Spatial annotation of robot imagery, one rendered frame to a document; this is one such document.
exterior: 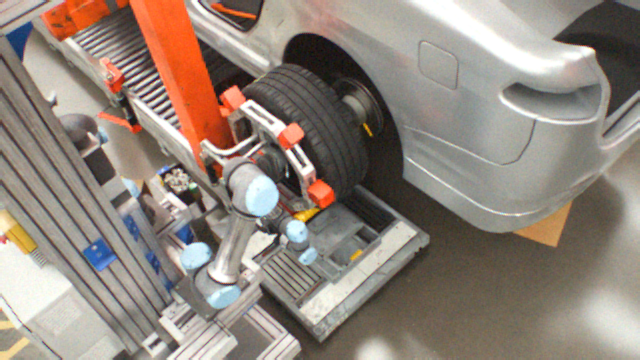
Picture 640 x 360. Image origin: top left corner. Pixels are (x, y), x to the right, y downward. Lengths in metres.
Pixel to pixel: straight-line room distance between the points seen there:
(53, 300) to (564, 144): 1.71
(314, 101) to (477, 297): 1.39
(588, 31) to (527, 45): 1.39
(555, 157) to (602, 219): 1.54
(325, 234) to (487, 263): 0.88
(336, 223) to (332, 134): 0.85
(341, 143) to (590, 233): 1.64
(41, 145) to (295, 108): 1.04
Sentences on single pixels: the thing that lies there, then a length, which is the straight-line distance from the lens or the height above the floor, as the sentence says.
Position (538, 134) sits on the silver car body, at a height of 1.36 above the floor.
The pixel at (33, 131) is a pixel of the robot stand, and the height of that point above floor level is 1.76.
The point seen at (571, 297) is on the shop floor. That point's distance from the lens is 3.23.
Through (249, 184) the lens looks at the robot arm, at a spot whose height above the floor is 1.38.
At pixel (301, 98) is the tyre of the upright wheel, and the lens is 2.40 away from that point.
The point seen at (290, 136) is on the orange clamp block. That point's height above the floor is 1.14.
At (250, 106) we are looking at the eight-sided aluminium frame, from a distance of 2.49.
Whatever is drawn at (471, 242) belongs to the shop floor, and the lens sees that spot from 3.32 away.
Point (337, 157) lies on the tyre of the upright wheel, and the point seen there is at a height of 0.97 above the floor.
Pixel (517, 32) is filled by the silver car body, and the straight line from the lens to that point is 1.86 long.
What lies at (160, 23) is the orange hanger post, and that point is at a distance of 2.45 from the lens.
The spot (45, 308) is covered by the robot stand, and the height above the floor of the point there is 1.22.
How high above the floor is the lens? 2.74
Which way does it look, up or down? 50 degrees down
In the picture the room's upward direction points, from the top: 11 degrees counter-clockwise
